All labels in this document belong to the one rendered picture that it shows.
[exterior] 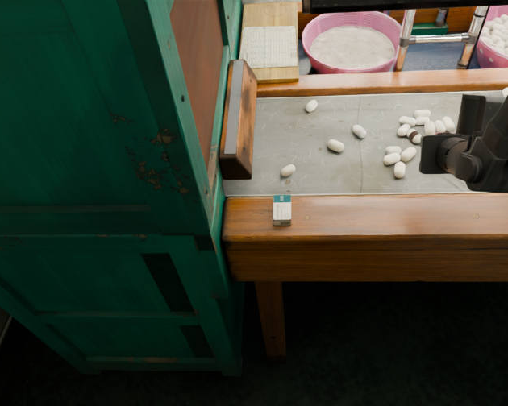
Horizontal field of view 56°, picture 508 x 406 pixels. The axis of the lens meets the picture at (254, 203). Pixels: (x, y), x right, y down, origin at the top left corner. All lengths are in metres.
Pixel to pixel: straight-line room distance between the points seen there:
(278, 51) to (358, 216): 0.52
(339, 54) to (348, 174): 0.41
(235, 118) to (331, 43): 0.49
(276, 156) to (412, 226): 0.33
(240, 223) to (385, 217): 0.28
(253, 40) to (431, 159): 0.64
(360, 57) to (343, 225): 0.56
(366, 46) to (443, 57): 0.23
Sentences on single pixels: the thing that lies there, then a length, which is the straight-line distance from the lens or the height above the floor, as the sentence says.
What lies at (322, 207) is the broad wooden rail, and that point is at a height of 0.76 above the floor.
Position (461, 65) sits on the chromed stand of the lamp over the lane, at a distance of 1.28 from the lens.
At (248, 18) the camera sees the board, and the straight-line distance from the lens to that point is 1.40.
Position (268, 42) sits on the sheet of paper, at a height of 0.78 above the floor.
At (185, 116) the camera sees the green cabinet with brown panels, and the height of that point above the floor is 1.09.
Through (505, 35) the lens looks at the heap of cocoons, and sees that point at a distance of 1.46.
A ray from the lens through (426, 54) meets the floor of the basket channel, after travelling 1.46.
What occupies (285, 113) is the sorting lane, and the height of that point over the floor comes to 0.74.
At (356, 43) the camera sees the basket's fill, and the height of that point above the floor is 0.74.
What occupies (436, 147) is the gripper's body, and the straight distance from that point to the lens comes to 0.85.
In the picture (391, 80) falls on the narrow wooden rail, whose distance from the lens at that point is 1.21.
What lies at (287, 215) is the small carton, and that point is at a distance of 0.90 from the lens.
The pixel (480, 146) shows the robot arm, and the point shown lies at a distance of 0.70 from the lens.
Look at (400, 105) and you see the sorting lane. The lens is 1.19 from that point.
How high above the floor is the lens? 1.53
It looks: 54 degrees down
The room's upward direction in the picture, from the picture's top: 7 degrees counter-clockwise
